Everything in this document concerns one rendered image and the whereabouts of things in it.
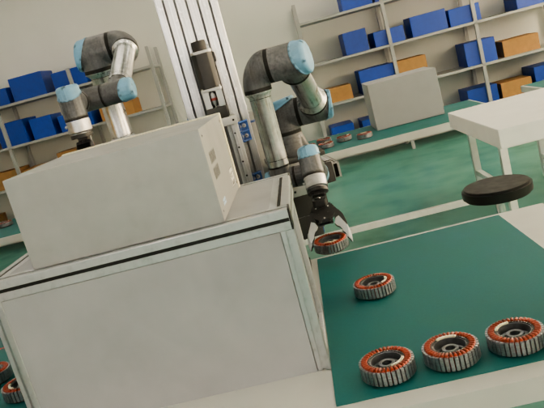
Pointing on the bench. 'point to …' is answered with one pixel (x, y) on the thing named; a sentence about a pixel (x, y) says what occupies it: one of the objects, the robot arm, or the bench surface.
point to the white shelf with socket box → (503, 120)
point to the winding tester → (125, 192)
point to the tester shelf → (257, 227)
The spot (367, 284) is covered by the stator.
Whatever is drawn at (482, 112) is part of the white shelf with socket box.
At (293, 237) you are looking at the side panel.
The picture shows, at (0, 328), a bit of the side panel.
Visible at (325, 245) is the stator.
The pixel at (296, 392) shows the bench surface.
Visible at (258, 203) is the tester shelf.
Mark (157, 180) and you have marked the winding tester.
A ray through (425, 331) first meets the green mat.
